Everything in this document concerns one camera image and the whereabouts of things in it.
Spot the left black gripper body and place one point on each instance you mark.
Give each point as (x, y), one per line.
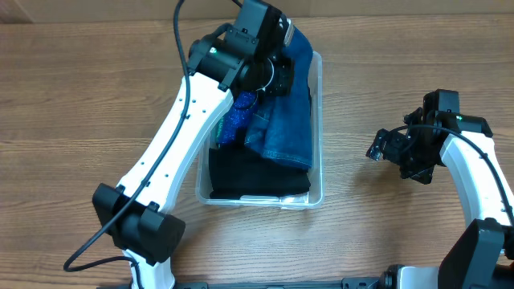
(272, 75)

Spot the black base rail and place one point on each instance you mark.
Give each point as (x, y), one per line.
(345, 283)

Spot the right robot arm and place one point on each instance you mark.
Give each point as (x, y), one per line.
(438, 134)

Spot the black cloth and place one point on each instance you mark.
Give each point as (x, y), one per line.
(237, 171)

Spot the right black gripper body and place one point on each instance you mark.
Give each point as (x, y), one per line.
(385, 147)

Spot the sparkly blue green cloth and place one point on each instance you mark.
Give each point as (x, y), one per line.
(233, 125)

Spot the clear plastic storage bin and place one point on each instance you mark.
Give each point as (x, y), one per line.
(309, 200)

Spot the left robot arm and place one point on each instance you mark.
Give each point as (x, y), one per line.
(235, 57)

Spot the blue terry towel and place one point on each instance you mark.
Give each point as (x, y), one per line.
(280, 130)

